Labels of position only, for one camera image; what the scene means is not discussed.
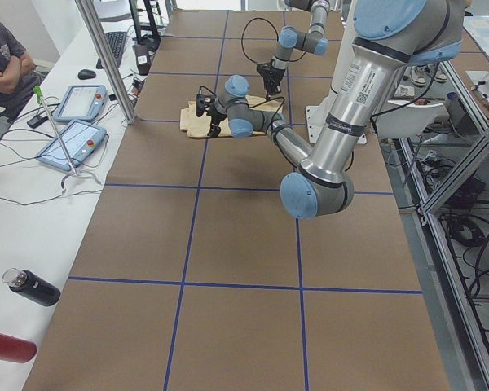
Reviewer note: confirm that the metal stand with green tip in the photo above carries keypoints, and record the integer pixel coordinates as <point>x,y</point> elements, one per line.
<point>73,171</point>

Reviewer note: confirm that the red bottle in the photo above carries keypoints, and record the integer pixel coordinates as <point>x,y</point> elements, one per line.
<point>16,350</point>

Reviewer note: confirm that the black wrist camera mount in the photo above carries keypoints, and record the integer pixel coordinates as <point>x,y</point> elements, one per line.
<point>204,104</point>

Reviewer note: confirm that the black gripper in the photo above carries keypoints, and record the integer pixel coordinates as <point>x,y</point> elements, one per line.
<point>217,117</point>
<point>271,76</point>

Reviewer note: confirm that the far blue teach pendant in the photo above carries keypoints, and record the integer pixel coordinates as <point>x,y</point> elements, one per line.
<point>81,102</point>

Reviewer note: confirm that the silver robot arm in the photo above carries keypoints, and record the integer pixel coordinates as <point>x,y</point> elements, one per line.
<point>313,42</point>
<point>389,35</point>

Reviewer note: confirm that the near blue teach pendant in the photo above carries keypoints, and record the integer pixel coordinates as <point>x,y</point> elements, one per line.
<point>80,139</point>

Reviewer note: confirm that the black box with label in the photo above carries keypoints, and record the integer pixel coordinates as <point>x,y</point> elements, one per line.
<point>142,59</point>

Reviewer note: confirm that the aluminium frame post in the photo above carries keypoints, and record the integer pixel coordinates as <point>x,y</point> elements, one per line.
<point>97,34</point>

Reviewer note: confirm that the blue teach pendant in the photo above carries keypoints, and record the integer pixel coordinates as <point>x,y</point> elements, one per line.
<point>80,139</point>
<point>81,102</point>

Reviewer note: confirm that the black bottle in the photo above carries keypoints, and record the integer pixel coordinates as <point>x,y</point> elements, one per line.
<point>29,285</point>

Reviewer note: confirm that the black keyboard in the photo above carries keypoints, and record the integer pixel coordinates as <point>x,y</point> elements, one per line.
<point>117,44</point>

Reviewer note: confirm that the black computer mouse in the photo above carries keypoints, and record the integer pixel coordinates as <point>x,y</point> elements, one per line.
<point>86,74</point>

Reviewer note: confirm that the white camera post with base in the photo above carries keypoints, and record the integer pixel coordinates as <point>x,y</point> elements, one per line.
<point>316,115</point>

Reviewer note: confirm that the seated person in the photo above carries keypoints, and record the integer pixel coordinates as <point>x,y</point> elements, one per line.
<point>17,75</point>

